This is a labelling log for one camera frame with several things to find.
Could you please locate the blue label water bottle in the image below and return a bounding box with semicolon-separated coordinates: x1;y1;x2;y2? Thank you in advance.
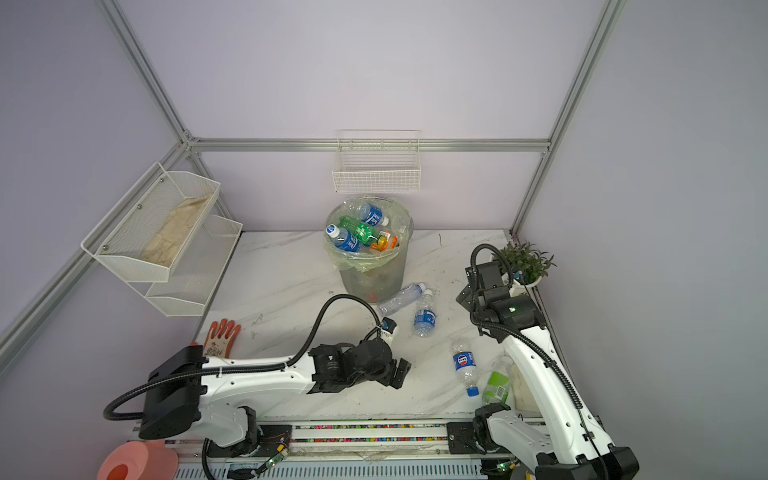
413;289;437;338

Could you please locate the clear bottle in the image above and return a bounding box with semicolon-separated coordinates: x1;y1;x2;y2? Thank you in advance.
377;283;427;317

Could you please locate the orange label yellow cap bottle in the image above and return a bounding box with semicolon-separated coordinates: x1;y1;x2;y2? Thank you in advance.
370;231;399;252

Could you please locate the green soda bottle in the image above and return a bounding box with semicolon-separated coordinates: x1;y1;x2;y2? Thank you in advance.
340;216;382;247

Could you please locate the pepsi bottle blue cap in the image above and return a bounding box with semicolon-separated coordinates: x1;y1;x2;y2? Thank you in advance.
451;338;480;397

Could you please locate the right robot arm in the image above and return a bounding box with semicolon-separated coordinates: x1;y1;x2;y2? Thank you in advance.
457;243;640;479

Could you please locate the grey bin with green liner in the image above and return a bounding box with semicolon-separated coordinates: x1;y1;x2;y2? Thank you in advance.
323;196;413;304

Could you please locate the potted green plant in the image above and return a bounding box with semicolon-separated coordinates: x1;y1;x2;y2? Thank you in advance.
499;237;556;297

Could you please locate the lime label bottle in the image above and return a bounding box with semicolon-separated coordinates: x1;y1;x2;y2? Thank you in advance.
482;356;514;405

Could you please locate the orange work glove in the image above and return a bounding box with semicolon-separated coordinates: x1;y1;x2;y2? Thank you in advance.
203;319;241;358

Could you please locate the pink watering can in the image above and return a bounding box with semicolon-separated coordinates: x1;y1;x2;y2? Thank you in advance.
97;440;179;480

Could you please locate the beige cloth in shelf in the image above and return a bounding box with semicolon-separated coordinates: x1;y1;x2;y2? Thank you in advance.
140;195;211;267

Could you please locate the white two-tier mesh shelf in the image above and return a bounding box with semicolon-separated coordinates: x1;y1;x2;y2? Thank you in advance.
81;163;242;317

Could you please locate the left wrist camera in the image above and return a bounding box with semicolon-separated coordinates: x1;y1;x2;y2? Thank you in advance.
380;317;399;345

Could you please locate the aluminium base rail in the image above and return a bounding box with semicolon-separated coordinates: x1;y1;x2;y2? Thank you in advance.
164;419;535;479

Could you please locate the white wire wall basket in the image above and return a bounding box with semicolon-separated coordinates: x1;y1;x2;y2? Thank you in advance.
332;129;422;195

